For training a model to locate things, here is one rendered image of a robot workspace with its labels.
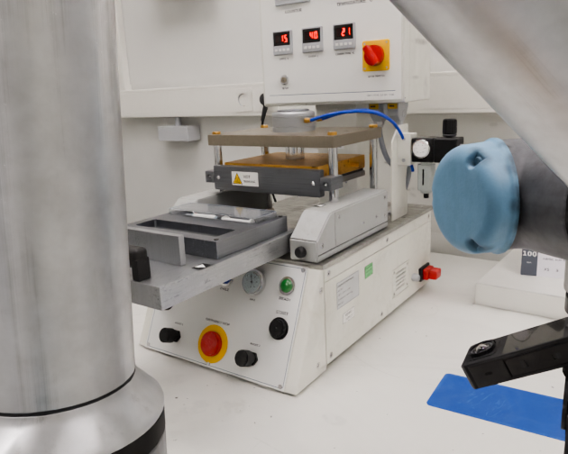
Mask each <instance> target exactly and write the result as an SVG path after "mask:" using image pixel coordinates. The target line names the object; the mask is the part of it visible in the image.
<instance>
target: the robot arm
mask: <svg viewBox="0 0 568 454"><path fill-rule="evenodd" d="M389 1H390V2H391V3H392V4H393V5H394V6H395V7H396V8H397V9H398V10H399V11H400V12H401V13H402V14H403V15H404V16H405V17H406V19H407V20H408V21H409V22H410V23H411V24H412V25H413V26H414V27H415V28H416V29H417V30H418V31H419V32H420V33H421V34H422V35H423V36H424V37H425V38H426V40H427V41H428V42H429V43H430V44H431V45H432V46H433V47H434V48H435V49H436V50H437V51H438V52H439V53H440V54H441V55H442V56H443V57H444V58H445V59H446V60H447V62H448V63H449V64H450V65H451V66H452V67H453V68H454V69H455V70H456V71H457V72H458V73H459V74H460V75H461V76H462V77H463V78H464V79H465V80H466V81H467V82H468V84H469V85H470V86H471V87H472V88H473V89H474V90H475V91H476V92H477V93H478V94H479V95H480V96H481V97H482V98H483V99H484V100H485V101H486V102H487V103H488V104H489V106H490V107H491V108H492V109H493V110H494V111H495V112H496V113H497V114H498V115H499V116H500V117H501V118H502V119H503V120H504V121H505V122H506V123H507V124H508V126H509V127H510V128H511V129H512V130H513V131H514V132H515V133H516V134H517V135H518V136H519V137H520V138H518V139H505V140H501V139H499V138H489V139H487V140H486V141H484V142H477V143H471V144H464V145H461V146H458V147H456V148H454V149H452V150H450V151H449V152H448V153H447V154H446V155H445V156H444V157H443V158H442V160H441V161H440V163H439V165H438V167H437V169H436V171H435V176H434V180H433V185H432V192H433V194H432V195H433V202H432V205H433V211H434V215H435V220H436V222H437V225H438V227H439V229H440V231H441V233H442V234H443V235H444V237H445V238H446V239H447V241H448V242H449V243H450V244H451V245H453V246H454V247H455V248H457V249H458V250H460V251H462V252H465V253H469V254H480V253H489V252H491V253H493V254H501V253H505V252H506V251H507V250H513V249H522V250H532V251H535V252H538V253H542V254H545V255H548V256H552V257H555V258H559V259H565V269H564V280H563V288H564V290H565V291H566V293H565V302H564V310H565V311H566V312H567V314H568V0H389ZM461 368H462V369H463V372H464V374H465V375H466V377H467V379H468V380H469V382H470V384H471V386H472V388H474V389H479V388H483V387H486V386H494V385H496V384H499V383H503V382H507V381H510V380H514V379H518V378H521V377H528V376H532V375H535V374H539V373H543V372H546V371H550V370H554V369H558V368H563V374H564V376H565V382H564V391H563V410H562V420H561V429H562V430H565V441H564V451H563V454H568V317H564V318H562V319H559V320H555V321H552V322H547V323H544V324H541V325H537V326H535V327H532V328H529V329H525V330H523V331H517V332H514V333H511V334H508V335H505V336H502V337H498V338H496V339H490V340H484V341H481V342H479V343H477V344H476V343H475V344H474V345H471V347H470V348H469V349H468V352H467V354H466V356H465V358H464V361H463V363H462V365H461ZM0 454H167V441H166V420H165V406H164V393H163V391H162V388H161V386H160V384H159V382H158V381H157V380H156V379H155V378H154V377H152V376H150V375H149V374H148V373H146V372H145V371H143V370H142V369H140V368H138V367H137V366H136V365H135V356H134V340H133V309H132V293H131V277H130V261H129V245H128V229H127V213H126V197H125V181H124V150H123V134H122V118H121V102H120V86H119V70H118V54H117V38H116V22H115V0H0Z"/></svg>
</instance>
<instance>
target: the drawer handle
mask: <svg viewBox="0 0 568 454"><path fill-rule="evenodd" d="M128 245H129V261H130V268H132V272H133V281H137V282H141V281H143V280H145V279H147V278H150V277H151V268H150V260H149V257H147V250H146V249H145V248H144V247H141V246H135V245H130V244H128Z"/></svg>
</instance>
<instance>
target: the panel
mask: <svg viewBox="0 0 568 454"><path fill-rule="evenodd" d="M254 269H257V270H260V271H261V272H262V273H263V274H264V276H265V277H266V286H265V288H264V290H263V291H262V292H261V293H260V294H259V295H248V294H246V293H245V292H244V290H243V285H242V281H243V276H244V275H245V274H246V273H247V272H248V271H247V272H245V273H243V274H241V275H240V276H238V277H234V278H232V279H231V280H230V282H229V283H227V284H223V283H222V284H220V285H218V286H215V287H212V288H210V289H208V290H206V291H205V292H203V293H200V294H198V295H195V296H193V297H191V298H189V299H187V300H185V301H183V302H181V303H179V304H175V305H173V306H171V307H170V308H168V309H165V310H163V311H160V310H156V309H153V313H152V318H151V324H150V329H149V332H148V337H147V341H146V344H145V347H147V348H150V349H153V350H157V351H160V352H163V353H166V354H169V355H171V356H174V357H177V358H180V359H184V360H187V361H190V362H193V363H197V364H199V365H202V366H205V367H208V368H212V369H215V370H218V371H221V372H224V373H226V374H229V375H232V376H235V377H239V378H242V379H246V380H249V381H252V382H254V383H257V384H260V385H263V386H267V387H270V388H273V389H276V390H279V391H281V392H285V388H286V384H287V379H288V374H289V366H290V361H291V357H292V352H293V348H294V342H295V338H296V333H297V328H298V320H299V316H300V311H301V306H302V302H303V297H304V293H305V287H306V282H307V274H308V270H309V268H308V267H302V266H297V265H291V264H286V263H280V262H275V261H269V262H267V263H265V264H263V265H260V266H258V267H257V268H254ZM286 278H287V279H289V280H291V282H292V289H291V290H290V291H289V292H288V293H283V292H282V291H281V289H280V283H281V281H282V280H284V279H286ZM274 319H281V320H282V321H283V322H284V323H285V324H286V331H285V333H284V335H283V336H282V337H280V338H274V337H272V336H271V335H270V331H269V326H270V323H271V321H273V320H274ZM162 328H173V329H174V330H177V331H180V339H179V341H178V342H175V341H173V342H172V343H164V342H161V341H160V338H159V333H160V330H161V329H162ZM208 331H215V332H217V333H218V334H219V335H220V337H221V339H222V348H221V350H220V351H219V353H218V354H217V355H215V356H213V357H208V356H206V355H205V354H204V353H203V352H202V350H201V347H200V342H201V339H202V337H203V335H204V334H205V333H206V332H208ZM238 350H250V351H251V352H255V353H257V358H258V361H257V362H256V363H255V365H254V366H252V365H250V366H249V367H239V366H237V365H236V363H235V360H234V357H235V354H236V352H237V351H238Z"/></svg>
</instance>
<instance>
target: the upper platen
mask: <svg viewBox="0 0 568 454"><path fill-rule="evenodd" d="M337 155H338V175H343V182H345V181H348V180H351V179H354V178H357V177H361V176H364V175H365V170H363V168H365V155H364V154H337ZM224 164H225V165H235V166H254V167H272V168H308V169H323V170H324V177H325V176H328V153H306V152H305V148H289V147H285V152H273V153H269V154H264V155H260V156H255V157H250V158H246V159H238V160H233V161H228V162H225V163H224Z"/></svg>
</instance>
